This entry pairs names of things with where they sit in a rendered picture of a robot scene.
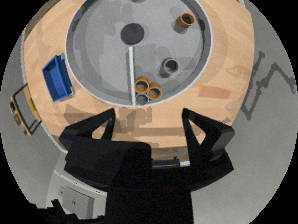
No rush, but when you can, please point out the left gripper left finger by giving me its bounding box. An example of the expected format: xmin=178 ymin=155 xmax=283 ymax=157
xmin=63 ymin=108 xmax=116 ymax=140

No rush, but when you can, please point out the grey metal ring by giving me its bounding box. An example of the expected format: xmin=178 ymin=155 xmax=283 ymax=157
xmin=162 ymin=57 xmax=180 ymax=73
xmin=136 ymin=92 xmax=149 ymax=105

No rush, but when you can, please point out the blue open tray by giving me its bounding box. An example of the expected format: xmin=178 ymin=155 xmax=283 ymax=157
xmin=41 ymin=55 xmax=72 ymax=103

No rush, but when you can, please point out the bronze bushing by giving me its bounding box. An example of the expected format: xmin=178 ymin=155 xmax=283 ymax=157
xmin=148 ymin=83 xmax=162 ymax=100
xmin=177 ymin=12 xmax=196 ymax=28
xmin=134 ymin=76 xmax=149 ymax=93

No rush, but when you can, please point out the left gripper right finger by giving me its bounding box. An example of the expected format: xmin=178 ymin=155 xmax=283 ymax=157
xmin=181 ymin=108 xmax=235 ymax=165

